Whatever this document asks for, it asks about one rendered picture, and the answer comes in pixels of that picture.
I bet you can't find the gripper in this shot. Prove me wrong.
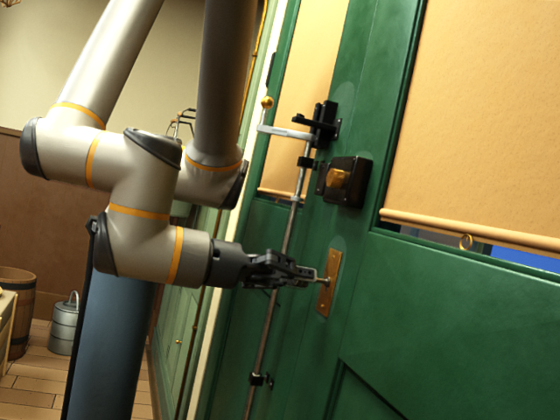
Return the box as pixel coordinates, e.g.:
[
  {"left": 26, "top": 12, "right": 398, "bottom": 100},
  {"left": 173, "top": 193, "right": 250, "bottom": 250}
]
[{"left": 211, "top": 238, "right": 319, "bottom": 291}]

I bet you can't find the green door with bolt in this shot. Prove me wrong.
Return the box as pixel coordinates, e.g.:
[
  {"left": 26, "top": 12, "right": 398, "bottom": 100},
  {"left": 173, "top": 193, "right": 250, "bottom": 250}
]
[{"left": 194, "top": 0, "right": 377, "bottom": 420}]

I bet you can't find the steel monkey-tail bolt brass ball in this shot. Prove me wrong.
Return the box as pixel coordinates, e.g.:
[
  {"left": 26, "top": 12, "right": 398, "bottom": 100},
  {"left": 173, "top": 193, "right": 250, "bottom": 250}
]
[{"left": 242, "top": 95, "right": 317, "bottom": 420}]

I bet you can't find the brass keyhole plate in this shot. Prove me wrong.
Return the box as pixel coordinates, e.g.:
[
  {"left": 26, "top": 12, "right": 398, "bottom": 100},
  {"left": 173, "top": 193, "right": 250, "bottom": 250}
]
[{"left": 315, "top": 247, "right": 344, "bottom": 319}]

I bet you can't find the black lock keep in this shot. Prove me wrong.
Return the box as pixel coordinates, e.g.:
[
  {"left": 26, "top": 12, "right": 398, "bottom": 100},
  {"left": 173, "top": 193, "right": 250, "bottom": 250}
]
[{"left": 314, "top": 160, "right": 330, "bottom": 197}]

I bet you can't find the brass lock knob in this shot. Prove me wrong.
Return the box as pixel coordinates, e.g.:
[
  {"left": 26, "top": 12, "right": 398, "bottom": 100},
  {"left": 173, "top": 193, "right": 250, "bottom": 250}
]
[{"left": 326, "top": 167, "right": 352, "bottom": 191}]

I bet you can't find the green panelled cupboard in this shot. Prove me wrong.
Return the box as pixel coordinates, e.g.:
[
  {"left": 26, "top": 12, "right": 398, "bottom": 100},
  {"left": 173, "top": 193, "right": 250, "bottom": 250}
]
[{"left": 147, "top": 199, "right": 229, "bottom": 420}]

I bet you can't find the black rim lock box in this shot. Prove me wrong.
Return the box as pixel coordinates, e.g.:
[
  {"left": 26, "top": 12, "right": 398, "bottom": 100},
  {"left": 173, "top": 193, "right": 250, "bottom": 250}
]
[{"left": 322, "top": 155, "right": 375, "bottom": 210}]

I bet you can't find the green door with lock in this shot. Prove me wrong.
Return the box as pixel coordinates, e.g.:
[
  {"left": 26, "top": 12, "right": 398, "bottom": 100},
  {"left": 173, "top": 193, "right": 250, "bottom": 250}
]
[{"left": 301, "top": 0, "right": 560, "bottom": 420}]

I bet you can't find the narrow tan roller blind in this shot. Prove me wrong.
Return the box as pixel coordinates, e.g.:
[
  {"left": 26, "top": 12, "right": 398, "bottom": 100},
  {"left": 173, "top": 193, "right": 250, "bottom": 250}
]
[{"left": 256, "top": 0, "right": 352, "bottom": 203}]

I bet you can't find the grey metal milk can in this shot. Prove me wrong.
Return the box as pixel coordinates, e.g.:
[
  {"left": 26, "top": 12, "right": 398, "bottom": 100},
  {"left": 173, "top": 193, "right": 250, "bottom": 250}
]
[{"left": 46, "top": 289, "right": 82, "bottom": 357}]

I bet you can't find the wide tan roller blind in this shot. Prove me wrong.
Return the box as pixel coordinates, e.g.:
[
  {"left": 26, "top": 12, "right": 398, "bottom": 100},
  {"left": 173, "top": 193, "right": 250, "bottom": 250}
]
[{"left": 377, "top": 0, "right": 560, "bottom": 260}]

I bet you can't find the wooden barrel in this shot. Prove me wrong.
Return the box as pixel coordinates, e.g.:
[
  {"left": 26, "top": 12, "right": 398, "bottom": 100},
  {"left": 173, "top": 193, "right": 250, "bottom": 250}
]
[{"left": 0, "top": 265, "right": 38, "bottom": 362}]

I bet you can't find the pale wooden crate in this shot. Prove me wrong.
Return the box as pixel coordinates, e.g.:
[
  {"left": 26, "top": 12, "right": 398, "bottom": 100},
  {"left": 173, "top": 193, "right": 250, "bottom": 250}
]
[{"left": 0, "top": 288, "right": 19, "bottom": 378}]

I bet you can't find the black bolt rest bracket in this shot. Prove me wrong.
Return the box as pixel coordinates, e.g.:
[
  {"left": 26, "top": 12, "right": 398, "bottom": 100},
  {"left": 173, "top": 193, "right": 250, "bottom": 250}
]
[{"left": 291, "top": 100, "right": 344, "bottom": 151}]

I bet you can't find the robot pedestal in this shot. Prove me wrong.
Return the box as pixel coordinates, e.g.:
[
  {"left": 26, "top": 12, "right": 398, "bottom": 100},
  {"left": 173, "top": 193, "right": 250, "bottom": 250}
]
[{"left": 65, "top": 265, "right": 164, "bottom": 420}]

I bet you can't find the wire basket with copper handle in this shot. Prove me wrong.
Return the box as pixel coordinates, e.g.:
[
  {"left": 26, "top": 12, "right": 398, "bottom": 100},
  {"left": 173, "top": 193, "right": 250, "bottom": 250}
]
[{"left": 164, "top": 106, "right": 199, "bottom": 142}]

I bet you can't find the black cable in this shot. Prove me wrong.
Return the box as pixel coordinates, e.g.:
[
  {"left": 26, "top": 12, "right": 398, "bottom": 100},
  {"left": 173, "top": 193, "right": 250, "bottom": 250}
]
[{"left": 59, "top": 213, "right": 101, "bottom": 420}]

